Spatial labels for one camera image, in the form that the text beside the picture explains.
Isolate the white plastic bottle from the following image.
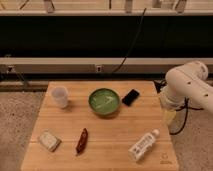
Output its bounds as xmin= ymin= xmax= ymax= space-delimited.
xmin=128 ymin=129 xmax=160 ymax=162

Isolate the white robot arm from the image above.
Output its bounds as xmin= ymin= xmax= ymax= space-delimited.
xmin=159 ymin=61 xmax=213 ymax=125

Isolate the green ceramic bowl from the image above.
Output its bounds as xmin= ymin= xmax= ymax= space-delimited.
xmin=88 ymin=88 xmax=120 ymax=117

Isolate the black rectangular block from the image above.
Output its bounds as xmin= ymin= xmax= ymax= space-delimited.
xmin=122 ymin=89 xmax=140 ymax=106

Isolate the translucent plastic cup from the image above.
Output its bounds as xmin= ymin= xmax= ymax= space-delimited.
xmin=51 ymin=86 xmax=68 ymax=108

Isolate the brown red chili pepper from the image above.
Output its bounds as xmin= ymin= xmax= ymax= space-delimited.
xmin=76 ymin=128 xmax=88 ymax=154

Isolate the black hanging cable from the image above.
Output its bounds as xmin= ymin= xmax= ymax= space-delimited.
xmin=110 ymin=7 xmax=147 ymax=74

